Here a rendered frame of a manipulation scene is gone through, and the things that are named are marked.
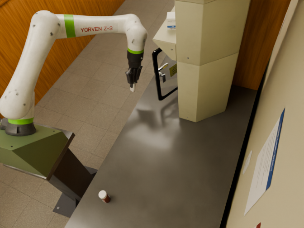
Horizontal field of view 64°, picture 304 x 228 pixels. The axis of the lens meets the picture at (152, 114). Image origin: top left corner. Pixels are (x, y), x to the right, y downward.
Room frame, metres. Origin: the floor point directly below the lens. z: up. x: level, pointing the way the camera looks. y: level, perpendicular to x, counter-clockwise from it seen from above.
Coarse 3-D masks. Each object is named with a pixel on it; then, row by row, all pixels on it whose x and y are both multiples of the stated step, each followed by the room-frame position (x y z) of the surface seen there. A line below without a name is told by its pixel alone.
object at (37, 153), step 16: (48, 128) 0.87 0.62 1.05; (0, 144) 0.67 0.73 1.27; (16, 144) 0.67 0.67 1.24; (32, 144) 0.68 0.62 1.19; (48, 144) 0.74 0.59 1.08; (64, 144) 0.80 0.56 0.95; (0, 160) 0.74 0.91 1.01; (16, 160) 0.65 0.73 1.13; (32, 160) 0.63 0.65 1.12; (48, 160) 0.68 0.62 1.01
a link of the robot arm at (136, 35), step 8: (128, 24) 1.14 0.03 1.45; (136, 24) 1.11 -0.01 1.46; (128, 32) 1.08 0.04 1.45; (136, 32) 1.06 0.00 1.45; (144, 32) 1.07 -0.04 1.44; (128, 40) 1.06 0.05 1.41; (136, 40) 1.04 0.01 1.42; (144, 40) 1.06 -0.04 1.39; (128, 48) 1.06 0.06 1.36; (136, 48) 1.04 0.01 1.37
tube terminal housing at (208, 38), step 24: (216, 0) 0.79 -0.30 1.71; (240, 0) 0.81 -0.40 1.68; (192, 24) 0.80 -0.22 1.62; (216, 24) 0.79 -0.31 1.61; (240, 24) 0.82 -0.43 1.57; (192, 48) 0.80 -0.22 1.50; (216, 48) 0.80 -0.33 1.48; (192, 72) 0.80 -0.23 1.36; (216, 72) 0.80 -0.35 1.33; (192, 96) 0.79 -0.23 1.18; (216, 96) 0.80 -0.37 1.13; (192, 120) 0.79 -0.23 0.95
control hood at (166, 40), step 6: (174, 6) 1.12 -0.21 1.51; (162, 24) 1.00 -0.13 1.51; (162, 30) 0.95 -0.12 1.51; (168, 30) 0.94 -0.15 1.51; (174, 30) 0.94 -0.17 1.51; (156, 36) 0.92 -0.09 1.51; (162, 36) 0.91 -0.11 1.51; (168, 36) 0.90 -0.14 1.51; (174, 36) 0.89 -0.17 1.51; (156, 42) 0.89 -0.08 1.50; (162, 42) 0.88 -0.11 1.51; (168, 42) 0.86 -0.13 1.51; (174, 42) 0.85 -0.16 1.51; (162, 48) 0.88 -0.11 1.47; (168, 48) 0.86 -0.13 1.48; (174, 48) 0.85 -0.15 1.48; (168, 54) 0.86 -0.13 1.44; (174, 54) 0.85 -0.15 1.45
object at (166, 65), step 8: (152, 56) 0.95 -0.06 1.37; (160, 56) 0.98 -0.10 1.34; (160, 64) 0.97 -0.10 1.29; (168, 64) 1.00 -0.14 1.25; (176, 64) 1.03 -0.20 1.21; (160, 72) 0.97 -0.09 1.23; (168, 72) 1.00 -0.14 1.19; (176, 72) 1.03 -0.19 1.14; (160, 80) 0.97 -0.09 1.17; (168, 80) 1.00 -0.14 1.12; (176, 80) 1.03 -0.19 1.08; (168, 88) 0.99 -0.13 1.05
